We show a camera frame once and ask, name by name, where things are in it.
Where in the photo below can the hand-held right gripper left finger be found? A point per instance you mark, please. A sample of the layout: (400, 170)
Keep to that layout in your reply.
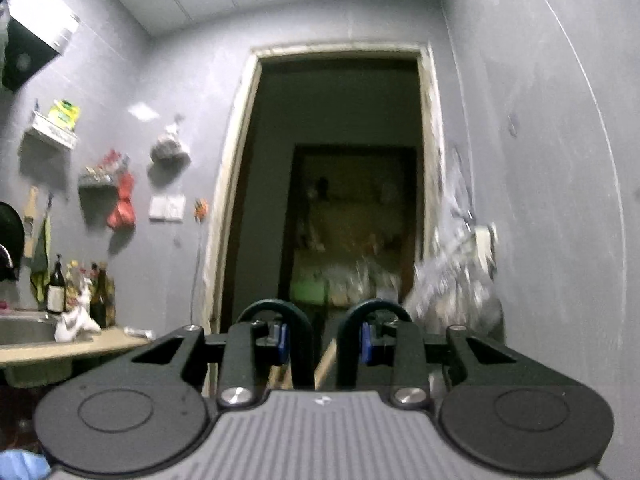
(281, 344)

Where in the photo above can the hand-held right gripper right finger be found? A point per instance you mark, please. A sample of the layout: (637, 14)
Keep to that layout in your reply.
(366, 344)

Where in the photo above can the green box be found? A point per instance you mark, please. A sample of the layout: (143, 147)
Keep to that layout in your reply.
(307, 292)

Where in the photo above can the hanging plastic bag dark contents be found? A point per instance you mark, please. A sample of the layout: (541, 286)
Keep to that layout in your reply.
(450, 290)

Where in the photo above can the wooden shelf cabinet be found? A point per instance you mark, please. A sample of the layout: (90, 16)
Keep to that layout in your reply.
(350, 210)

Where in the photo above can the white tube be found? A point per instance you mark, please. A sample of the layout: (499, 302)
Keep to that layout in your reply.
(137, 332)

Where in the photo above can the beige kitchen counter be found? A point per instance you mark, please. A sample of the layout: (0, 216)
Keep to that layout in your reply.
(115, 342)

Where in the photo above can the empty clear plastic bag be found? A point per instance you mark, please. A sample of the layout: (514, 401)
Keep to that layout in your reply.
(456, 185)

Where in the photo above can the dark glass bottle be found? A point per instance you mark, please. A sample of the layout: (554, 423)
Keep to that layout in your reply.
(98, 300)
(56, 290)

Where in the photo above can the white plastic bag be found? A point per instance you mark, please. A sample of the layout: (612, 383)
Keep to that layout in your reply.
(75, 320)

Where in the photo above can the red net bag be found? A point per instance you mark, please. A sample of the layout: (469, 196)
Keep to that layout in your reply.
(121, 205)

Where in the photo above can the small hanging bag dark contents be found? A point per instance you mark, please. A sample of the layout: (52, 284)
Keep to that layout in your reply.
(170, 147)

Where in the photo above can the green cloth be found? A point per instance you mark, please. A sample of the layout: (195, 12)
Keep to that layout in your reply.
(41, 260)

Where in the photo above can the steel sink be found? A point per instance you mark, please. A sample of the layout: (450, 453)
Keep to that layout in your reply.
(25, 330)

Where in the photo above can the blue cloth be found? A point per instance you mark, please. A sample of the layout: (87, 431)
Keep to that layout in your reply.
(22, 465)

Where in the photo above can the black pan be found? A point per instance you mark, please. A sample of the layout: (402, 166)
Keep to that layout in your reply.
(10, 240)

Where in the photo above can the green packets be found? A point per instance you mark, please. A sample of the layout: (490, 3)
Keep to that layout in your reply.
(65, 112)

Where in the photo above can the black range hood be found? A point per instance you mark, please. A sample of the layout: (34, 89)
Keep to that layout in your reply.
(30, 55)

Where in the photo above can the orange wall ornament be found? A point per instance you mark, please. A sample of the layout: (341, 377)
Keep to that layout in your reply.
(200, 209)

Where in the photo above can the white wall switch plate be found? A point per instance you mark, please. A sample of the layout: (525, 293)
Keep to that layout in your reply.
(167, 208)

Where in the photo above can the door frame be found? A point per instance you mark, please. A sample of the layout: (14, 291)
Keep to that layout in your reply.
(235, 160)

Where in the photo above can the white wall shelf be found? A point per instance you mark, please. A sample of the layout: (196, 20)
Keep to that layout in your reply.
(50, 135)

